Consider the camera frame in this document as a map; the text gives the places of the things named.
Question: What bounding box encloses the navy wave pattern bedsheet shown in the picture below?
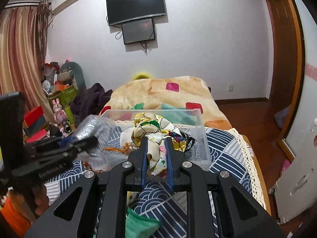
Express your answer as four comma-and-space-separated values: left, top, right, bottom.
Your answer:
44, 121, 267, 238

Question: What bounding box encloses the beige patterned fleece blanket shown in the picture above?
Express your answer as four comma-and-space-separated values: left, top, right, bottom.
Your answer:
101, 76, 232, 130

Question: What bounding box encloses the pink rabbit figurine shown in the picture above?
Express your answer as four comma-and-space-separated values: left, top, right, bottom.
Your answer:
53, 98, 67, 124

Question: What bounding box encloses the black wall television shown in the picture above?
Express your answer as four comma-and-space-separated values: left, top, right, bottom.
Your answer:
106, 0, 166, 26

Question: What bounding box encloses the green knitted sock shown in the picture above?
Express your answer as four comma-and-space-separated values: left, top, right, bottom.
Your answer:
125, 208, 162, 238

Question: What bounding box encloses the yellow patterned cloth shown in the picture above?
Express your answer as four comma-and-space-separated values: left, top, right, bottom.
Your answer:
131, 112, 195, 176

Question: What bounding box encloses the grey glitter pouch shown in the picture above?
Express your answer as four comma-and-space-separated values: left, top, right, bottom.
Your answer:
70, 114, 115, 157

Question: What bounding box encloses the white heart sliding wardrobe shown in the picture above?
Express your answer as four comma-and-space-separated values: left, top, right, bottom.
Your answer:
274, 0, 316, 224

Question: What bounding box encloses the brown wooden door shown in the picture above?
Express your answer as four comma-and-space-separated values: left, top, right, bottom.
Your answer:
266, 0, 305, 140

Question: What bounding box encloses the clear plastic storage box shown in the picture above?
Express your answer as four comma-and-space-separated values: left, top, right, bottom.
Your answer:
87, 109, 211, 176

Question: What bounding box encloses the striped pink curtain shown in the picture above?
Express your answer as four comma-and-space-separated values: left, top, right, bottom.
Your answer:
1, 2, 54, 122

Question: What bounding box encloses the green bottle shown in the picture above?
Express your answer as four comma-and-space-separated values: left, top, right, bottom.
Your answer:
64, 105, 75, 124

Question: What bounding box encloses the left hand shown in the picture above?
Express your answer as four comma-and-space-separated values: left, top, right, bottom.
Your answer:
32, 184, 49, 216

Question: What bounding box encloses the small black wall monitor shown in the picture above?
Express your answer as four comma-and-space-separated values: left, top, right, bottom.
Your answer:
122, 18, 156, 45

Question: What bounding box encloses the green storage box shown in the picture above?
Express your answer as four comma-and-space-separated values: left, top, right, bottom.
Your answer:
48, 86, 78, 107

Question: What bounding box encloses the dark purple clothes pile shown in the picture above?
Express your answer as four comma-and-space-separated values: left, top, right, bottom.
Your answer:
70, 83, 113, 126

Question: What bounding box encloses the red box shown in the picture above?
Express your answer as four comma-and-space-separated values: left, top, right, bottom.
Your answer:
23, 106, 44, 128

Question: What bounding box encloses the grey neck pillow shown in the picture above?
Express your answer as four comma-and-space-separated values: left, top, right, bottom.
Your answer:
57, 61, 87, 91

